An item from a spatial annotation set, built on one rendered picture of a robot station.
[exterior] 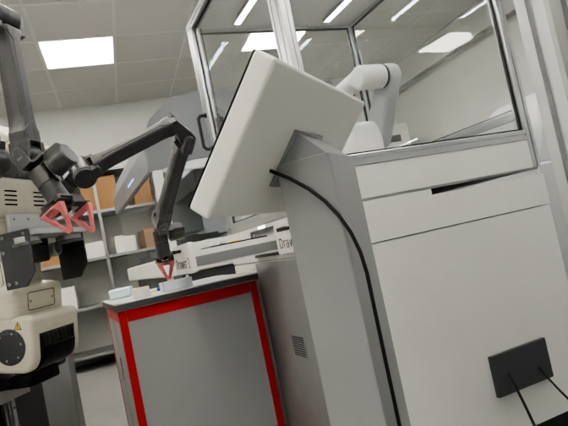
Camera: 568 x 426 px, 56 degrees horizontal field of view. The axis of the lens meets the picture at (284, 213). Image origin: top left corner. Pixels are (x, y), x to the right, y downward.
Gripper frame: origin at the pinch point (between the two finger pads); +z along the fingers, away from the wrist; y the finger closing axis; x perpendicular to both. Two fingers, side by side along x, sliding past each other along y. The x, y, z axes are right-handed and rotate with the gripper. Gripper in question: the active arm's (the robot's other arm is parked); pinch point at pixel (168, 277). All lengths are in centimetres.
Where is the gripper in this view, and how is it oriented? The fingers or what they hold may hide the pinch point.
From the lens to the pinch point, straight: 225.0
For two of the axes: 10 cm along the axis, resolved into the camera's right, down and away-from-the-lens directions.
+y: -3.8, 1.2, 9.2
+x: -9.0, 1.7, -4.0
